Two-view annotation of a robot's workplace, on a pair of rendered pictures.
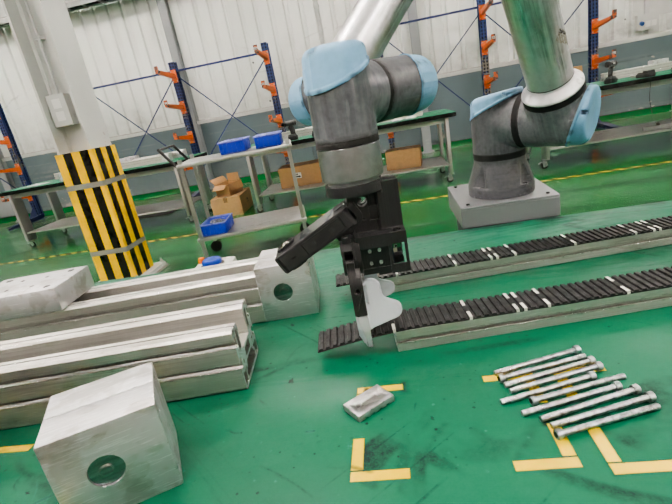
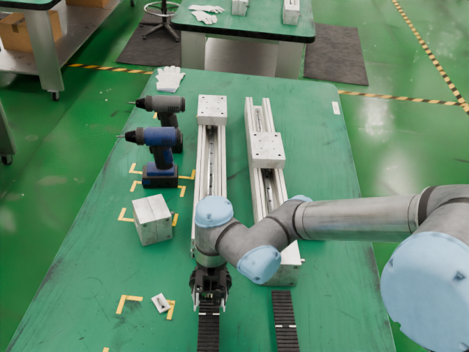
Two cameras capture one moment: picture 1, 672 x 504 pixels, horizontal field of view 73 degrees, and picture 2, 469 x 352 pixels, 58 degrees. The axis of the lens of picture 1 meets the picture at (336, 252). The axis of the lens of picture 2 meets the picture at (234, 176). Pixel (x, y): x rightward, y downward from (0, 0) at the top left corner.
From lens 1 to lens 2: 103 cm
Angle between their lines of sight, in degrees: 73
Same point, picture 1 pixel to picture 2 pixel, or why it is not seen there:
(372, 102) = (204, 241)
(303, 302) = not seen: hidden behind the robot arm
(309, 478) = (129, 282)
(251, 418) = (169, 262)
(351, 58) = (197, 218)
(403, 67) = (232, 249)
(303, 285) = not seen: hidden behind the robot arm
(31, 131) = not seen: outside the picture
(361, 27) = (315, 214)
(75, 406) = (150, 202)
